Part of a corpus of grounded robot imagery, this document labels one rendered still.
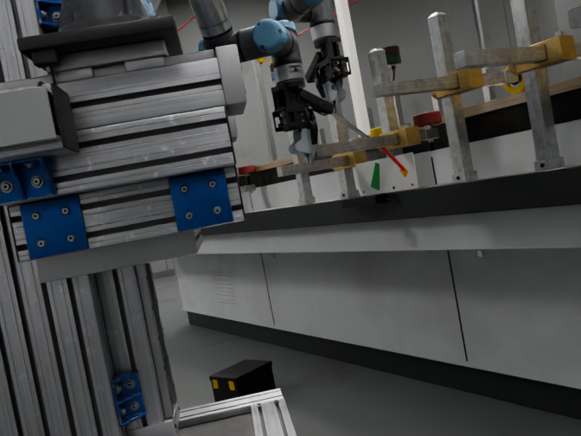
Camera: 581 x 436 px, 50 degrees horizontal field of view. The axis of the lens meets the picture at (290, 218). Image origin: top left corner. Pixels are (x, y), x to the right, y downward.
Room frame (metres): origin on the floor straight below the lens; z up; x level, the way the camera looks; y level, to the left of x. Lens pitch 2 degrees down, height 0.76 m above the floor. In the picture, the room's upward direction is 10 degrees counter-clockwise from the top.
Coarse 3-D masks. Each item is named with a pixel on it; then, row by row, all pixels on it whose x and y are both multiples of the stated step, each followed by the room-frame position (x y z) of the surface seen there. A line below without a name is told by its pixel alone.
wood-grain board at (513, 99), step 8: (568, 80) 1.52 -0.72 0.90; (576, 80) 1.50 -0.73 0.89; (552, 88) 1.55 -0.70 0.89; (560, 88) 1.54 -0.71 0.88; (568, 88) 1.52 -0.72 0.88; (576, 88) 1.50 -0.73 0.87; (512, 96) 1.66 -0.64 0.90; (520, 96) 1.64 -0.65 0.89; (480, 104) 1.75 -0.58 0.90; (488, 104) 1.73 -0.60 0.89; (496, 104) 1.71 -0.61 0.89; (504, 104) 1.68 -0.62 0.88; (512, 104) 1.66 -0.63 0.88; (464, 112) 1.81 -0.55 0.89; (472, 112) 1.78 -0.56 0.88; (480, 112) 1.76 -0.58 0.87; (400, 128) 2.05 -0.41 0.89; (368, 136) 2.19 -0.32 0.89; (280, 160) 2.73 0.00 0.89; (288, 160) 2.67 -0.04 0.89; (256, 168) 2.93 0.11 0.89; (264, 168) 2.86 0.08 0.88
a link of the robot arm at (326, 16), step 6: (324, 0) 1.84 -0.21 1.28; (330, 0) 1.86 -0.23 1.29; (318, 6) 1.83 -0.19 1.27; (324, 6) 1.84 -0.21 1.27; (330, 6) 1.86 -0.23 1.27; (312, 12) 1.83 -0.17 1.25; (318, 12) 1.84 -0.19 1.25; (324, 12) 1.84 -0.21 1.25; (330, 12) 1.85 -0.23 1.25; (312, 18) 1.85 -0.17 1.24; (318, 18) 1.84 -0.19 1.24; (324, 18) 1.84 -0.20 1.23; (330, 18) 1.85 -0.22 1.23; (312, 24) 1.86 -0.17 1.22
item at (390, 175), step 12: (396, 156) 1.77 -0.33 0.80; (408, 156) 1.72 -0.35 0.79; (360, 168) 1.92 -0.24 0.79; (372, 168) 1.87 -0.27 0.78; (384, 168) 1.82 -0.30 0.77; (396, 168) 1.77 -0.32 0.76; (408, 168) 1.73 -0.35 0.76; (360, 180) 1.93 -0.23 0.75; (384, 180) 1.83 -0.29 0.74; (396, 180) 1.78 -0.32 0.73; (408, 180) 1.74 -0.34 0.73; (372, 192) 1.88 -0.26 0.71; (384, 192) 1.84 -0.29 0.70
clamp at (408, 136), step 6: (414, 126) 1.74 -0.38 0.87; (390, 132) 1.77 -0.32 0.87; (396, 132) 1.75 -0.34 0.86; (402, 132) 1.73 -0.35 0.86; (408, 132) 1.72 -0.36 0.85; (414, 132) 1.74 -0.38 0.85; (402, 138) 1.73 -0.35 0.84; (408, 138) 1.72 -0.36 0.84; (414, 138) 1.73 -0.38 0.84; (396, 144) 1.76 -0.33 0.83; (402, 144) 1.74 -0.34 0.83; (408, 144) 1.72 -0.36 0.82; (414, 144) 1.76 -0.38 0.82
